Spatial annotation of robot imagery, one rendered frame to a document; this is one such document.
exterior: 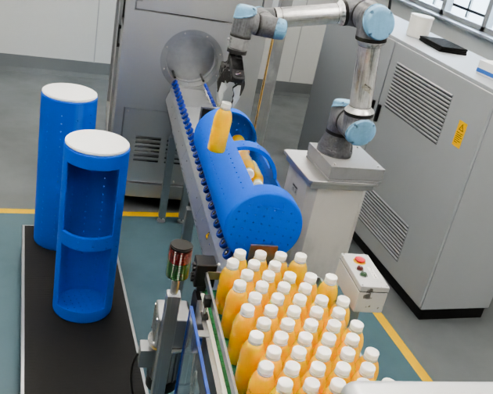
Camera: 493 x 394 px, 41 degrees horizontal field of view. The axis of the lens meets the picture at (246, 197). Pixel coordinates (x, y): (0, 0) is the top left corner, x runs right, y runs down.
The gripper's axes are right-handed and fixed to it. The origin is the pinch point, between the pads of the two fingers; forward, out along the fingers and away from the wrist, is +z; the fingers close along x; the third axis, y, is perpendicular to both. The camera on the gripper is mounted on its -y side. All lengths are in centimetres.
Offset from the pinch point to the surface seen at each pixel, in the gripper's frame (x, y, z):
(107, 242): 29, 40, 84
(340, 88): -146, 228, 38
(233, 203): -3.1, -27.1, 26.7
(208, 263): 4, -39, 44
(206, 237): -4, 1, 56
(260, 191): -10.9, -28.3, 20.3
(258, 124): -51, 112, 40
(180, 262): 23, -74, 24
